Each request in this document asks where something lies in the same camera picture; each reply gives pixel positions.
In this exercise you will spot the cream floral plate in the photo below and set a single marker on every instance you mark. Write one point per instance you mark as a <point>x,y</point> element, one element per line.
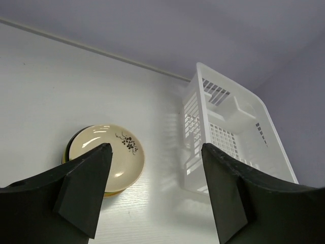
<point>128,158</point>

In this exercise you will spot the white plastic dish rack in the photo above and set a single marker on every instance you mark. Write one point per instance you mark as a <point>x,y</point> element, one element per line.
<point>220,111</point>

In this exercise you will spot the green plate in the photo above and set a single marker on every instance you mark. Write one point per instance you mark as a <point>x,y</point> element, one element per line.
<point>113,194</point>

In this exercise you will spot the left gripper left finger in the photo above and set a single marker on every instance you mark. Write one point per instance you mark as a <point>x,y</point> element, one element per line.
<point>60,205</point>

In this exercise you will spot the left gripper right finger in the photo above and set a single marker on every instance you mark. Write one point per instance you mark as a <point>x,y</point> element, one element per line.
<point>250,206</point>

